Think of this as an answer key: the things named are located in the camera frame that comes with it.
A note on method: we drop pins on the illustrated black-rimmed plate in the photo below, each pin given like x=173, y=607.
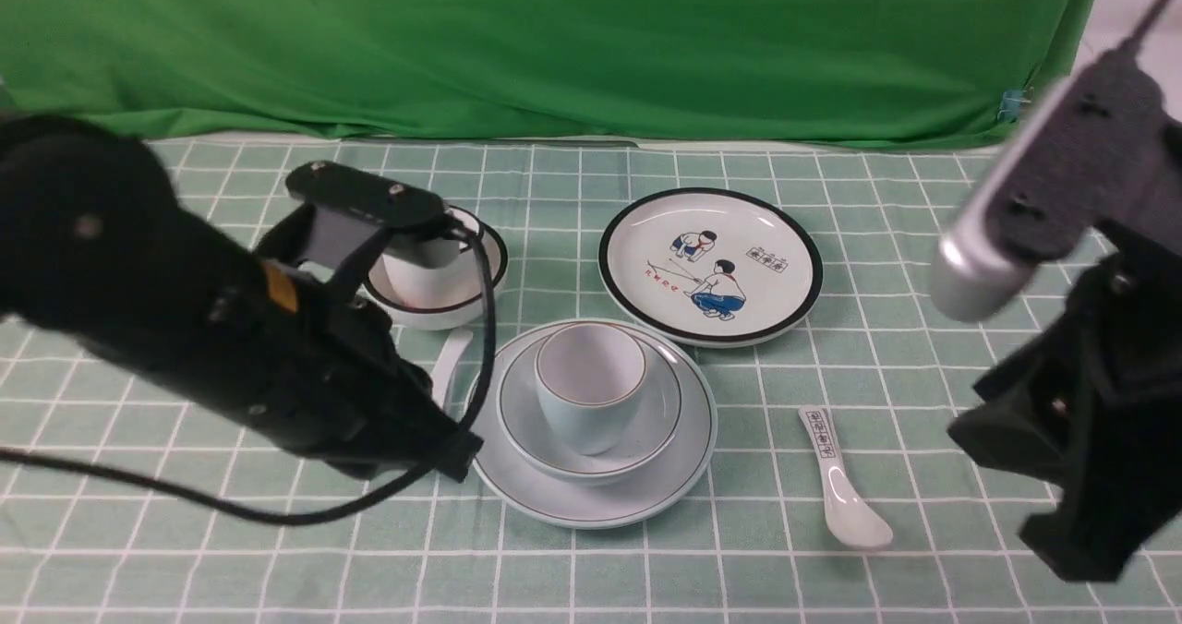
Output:
x=710, y=268

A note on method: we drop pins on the pale brown-rimmed cup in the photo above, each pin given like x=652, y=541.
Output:
x=590, y=380

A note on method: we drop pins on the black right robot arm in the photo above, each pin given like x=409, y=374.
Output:
x=1091, y=404

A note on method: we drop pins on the green checkered tablecloth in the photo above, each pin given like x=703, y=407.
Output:
x=748, y=545

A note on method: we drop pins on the blue clip on backdrop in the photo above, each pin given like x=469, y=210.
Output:
x=1011, y=106

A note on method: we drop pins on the pale brown-rimmed bowl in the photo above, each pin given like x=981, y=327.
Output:
x=648, y=433

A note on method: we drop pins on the plain white ceramic spoon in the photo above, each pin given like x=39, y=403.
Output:
x=442, y=374

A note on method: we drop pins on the green backdrop cloth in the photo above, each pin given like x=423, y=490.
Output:
x=868, y=74

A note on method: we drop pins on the white spoon with characters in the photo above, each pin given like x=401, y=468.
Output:
x=847, y=516

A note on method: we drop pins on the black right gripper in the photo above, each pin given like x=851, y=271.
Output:
x=1092, y=407

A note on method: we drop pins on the large pale brown-rimmed plate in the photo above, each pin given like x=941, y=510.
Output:
x=625, y=499

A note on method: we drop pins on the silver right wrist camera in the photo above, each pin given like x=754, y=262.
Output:
x=1098, y=153

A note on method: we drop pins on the white black-rimmed cup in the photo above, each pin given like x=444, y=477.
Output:
x=430, y=289

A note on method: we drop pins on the white black-rimmed bowl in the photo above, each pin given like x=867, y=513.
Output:
x=422, y=320

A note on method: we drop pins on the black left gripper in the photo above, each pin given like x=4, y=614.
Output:
x=322, y=381

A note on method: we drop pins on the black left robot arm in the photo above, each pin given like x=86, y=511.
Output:
x=97, y=246

